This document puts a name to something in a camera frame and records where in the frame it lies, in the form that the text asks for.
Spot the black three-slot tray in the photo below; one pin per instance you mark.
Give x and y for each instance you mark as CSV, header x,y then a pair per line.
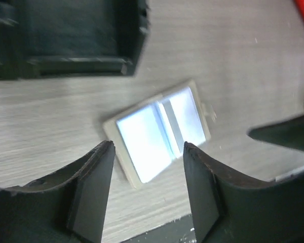
x,y
44,39

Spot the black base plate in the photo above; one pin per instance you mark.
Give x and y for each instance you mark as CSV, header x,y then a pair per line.
x,y
178,230

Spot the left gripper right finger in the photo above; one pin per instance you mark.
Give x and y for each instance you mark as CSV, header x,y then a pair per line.
x,y
229,206

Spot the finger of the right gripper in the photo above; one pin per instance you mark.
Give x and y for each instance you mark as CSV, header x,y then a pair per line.
x,y
289,133

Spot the grey card holder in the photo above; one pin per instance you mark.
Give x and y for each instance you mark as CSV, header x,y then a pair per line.
x,y
150,135

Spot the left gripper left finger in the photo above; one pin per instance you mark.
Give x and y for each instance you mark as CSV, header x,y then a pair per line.
x,y
68,205

